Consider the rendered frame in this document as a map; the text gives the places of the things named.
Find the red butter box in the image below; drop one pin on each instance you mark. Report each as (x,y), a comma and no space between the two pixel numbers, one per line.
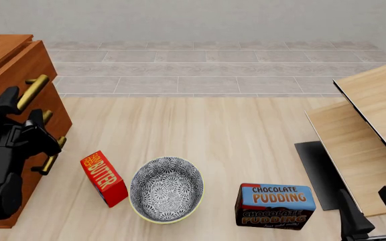
(103,179)

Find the pale wooden panel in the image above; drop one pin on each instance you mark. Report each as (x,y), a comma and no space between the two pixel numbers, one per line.
(350,155)
(377,100)

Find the flat black plate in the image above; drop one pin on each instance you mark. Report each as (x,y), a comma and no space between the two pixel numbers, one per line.
(318,175)

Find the chocolate pudding box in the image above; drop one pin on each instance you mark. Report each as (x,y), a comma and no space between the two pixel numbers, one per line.
(275,206)

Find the patterned black and white bowl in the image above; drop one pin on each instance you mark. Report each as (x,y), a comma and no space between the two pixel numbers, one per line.
(166,190)

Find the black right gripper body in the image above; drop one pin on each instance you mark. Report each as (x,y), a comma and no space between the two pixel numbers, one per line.
(374,238)

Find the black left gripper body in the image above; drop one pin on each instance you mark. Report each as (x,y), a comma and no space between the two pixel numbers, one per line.
(8,133)

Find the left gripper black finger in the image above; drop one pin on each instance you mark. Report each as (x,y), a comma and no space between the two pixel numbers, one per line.
(36,117)
(8,99)

